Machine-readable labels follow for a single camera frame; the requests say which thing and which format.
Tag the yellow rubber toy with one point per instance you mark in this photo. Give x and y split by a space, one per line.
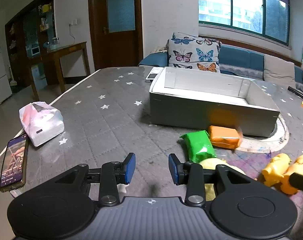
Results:
276 170

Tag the white refrigerator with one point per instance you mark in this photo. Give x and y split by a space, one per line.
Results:
0 80

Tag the yellow plush duck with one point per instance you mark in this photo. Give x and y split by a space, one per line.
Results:
210 163

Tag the green packet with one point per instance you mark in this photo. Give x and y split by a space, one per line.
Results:
199 147

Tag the grey cardboard box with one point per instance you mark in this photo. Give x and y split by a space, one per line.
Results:
191 112

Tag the wall power outlet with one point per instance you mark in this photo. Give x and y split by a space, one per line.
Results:
73 21

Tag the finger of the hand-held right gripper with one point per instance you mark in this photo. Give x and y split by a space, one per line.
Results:
301 181

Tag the wooden side table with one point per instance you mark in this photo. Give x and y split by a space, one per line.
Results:
66 48

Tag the white smartphone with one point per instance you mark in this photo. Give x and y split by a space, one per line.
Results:
151 77

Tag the dark wooden cabinet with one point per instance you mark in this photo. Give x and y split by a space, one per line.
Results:
17 55

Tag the glass jar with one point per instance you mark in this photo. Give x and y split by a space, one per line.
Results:
56 42

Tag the dark wooden door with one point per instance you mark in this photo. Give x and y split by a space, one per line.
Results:
99 42

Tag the white microwave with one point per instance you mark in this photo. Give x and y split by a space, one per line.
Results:
35 50

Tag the grey star-patterned table cover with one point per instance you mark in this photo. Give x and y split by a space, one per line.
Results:
111 120

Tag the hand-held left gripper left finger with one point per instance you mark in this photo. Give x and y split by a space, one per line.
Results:
130 168

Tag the butterfly print pillow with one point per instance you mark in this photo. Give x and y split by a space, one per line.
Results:
191 52

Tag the beige cushion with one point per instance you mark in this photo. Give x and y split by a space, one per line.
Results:
279 68

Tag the white round table insert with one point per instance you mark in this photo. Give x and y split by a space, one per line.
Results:
279 140

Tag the dark smartphone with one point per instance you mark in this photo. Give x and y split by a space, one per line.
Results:
14 162

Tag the blue sofa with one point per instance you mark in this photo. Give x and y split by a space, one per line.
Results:
241 57

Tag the orange packet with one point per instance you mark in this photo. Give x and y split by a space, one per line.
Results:
224 136

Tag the green framed window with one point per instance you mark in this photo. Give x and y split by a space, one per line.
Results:
241 5

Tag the tissue pack in plastic bag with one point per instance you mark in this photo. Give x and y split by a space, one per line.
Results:
41 125

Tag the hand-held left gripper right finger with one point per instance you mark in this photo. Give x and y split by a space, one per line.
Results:
172 170

